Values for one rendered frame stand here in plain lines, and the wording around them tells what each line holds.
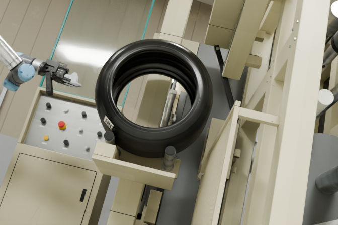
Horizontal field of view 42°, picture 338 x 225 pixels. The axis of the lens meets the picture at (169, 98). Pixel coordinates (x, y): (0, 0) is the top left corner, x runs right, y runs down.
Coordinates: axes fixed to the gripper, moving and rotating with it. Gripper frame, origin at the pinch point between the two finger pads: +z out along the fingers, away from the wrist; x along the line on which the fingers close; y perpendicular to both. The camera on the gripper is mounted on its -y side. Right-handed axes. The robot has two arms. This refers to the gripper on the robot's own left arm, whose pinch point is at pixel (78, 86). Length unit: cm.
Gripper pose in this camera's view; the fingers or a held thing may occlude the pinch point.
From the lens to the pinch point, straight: 217.4
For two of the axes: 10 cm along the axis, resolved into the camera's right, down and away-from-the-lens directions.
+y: 3.5, -8.7, 3.4
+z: 9.4, 3.4, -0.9
